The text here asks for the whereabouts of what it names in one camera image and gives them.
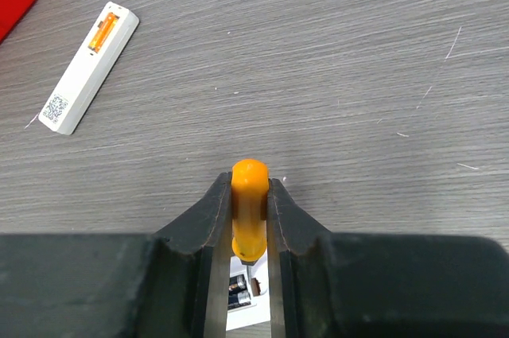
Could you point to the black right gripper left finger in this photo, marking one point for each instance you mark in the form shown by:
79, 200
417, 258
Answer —
172, 283

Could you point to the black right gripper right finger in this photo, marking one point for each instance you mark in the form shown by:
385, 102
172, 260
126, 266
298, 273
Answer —
343, 284

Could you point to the white remote control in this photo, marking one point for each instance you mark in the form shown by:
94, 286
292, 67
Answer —
257, 279

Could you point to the black AAA battery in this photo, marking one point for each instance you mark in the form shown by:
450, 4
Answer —
237, 284
238, 300

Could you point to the orange handled screwdriver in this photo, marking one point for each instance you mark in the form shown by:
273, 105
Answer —
249, 194

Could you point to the white remote with orange batteries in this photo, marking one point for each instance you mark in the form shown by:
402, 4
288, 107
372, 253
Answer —
88, 69

